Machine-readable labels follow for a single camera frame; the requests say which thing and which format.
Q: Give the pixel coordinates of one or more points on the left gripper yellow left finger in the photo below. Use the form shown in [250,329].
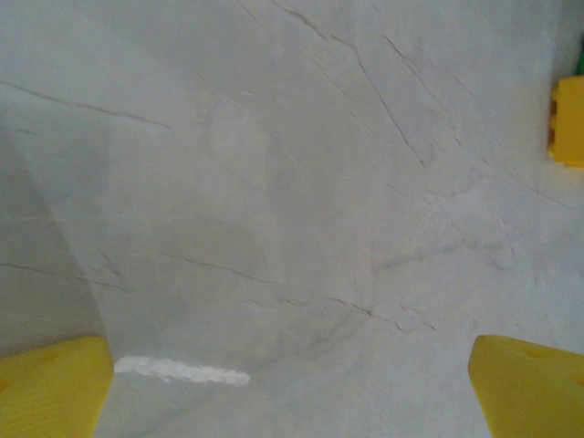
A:
[52,388]

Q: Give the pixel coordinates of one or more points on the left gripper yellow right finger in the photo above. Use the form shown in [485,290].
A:
[529,388]

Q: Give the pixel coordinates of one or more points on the yellow lego brick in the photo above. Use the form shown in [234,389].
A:
[569,123]

